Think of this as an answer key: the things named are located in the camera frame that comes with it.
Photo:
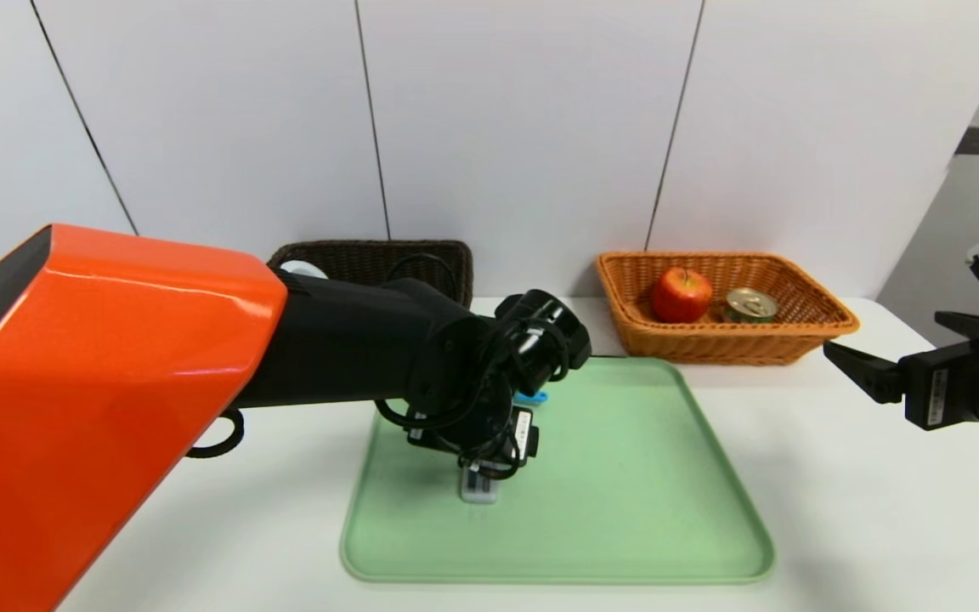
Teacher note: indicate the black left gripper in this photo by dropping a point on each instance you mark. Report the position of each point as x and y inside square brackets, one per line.
[523, 441]

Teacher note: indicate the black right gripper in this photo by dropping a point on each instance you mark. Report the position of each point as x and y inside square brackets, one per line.
[931, 393]

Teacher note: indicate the grey translucent pen case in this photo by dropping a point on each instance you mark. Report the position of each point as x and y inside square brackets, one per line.
[478, 491]

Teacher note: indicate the tin can with gold lid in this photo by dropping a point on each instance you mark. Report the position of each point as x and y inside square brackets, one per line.
[751, 304]

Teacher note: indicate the red apple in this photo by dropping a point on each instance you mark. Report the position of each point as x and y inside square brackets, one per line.
[681, 296]

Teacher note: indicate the white perforated plastic cup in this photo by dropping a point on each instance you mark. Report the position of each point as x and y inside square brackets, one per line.
[302, 269]

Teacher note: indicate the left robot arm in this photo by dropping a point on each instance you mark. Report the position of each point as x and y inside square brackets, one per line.
[116, 382]

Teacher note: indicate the orange wicker basket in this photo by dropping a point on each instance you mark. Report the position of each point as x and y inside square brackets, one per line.
[625, 331]

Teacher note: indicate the dark brown wicker basket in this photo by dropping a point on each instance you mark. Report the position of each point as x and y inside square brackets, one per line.
[404, 263]

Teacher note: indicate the light green plastic tray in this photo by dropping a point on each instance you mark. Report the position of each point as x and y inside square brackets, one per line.
[625, 510]

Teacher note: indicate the black wall fixture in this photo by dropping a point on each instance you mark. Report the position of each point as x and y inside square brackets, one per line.
[975, 140]

